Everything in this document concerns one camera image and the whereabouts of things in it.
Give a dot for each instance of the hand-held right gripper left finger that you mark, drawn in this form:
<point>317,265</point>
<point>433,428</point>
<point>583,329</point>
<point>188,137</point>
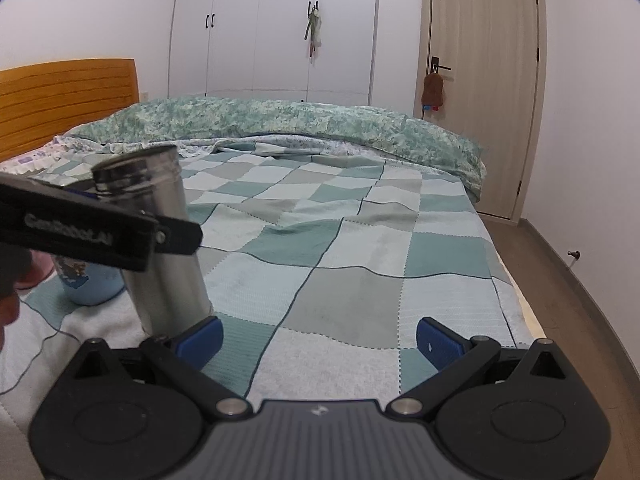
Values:
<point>201,338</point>

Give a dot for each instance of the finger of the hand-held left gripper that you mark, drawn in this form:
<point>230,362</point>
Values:
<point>180,236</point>

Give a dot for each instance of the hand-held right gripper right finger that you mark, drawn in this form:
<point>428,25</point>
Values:
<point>434,342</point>

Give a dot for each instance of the stainless steel cup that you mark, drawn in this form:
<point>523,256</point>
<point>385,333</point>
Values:
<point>167,280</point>

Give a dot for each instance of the light blue printed cup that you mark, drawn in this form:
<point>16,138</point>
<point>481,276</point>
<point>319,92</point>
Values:
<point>95,287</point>

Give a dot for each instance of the person's left hand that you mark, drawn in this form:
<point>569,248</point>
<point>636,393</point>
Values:
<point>35,271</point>

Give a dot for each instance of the white floral pillow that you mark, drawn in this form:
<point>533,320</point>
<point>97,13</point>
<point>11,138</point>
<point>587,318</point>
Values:
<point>35,161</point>

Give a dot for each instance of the checked green grey blanket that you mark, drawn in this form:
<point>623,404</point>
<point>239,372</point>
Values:
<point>350,260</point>

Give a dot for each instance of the wooden headboard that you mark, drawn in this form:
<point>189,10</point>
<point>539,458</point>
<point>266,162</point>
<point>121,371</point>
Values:
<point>60,100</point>

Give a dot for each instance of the green floral duvet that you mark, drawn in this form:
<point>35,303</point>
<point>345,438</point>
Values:
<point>300,120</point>

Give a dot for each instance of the white wardrobe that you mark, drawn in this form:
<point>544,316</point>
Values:
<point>250,35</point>

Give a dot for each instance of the green hanging plush toy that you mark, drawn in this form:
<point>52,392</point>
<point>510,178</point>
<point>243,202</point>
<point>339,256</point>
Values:
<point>314,30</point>

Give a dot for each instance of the brown hanging plush toy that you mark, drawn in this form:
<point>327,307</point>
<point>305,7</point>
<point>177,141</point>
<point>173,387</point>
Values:
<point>432,91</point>

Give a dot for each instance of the beige wooden door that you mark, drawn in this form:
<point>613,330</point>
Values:
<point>485,85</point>

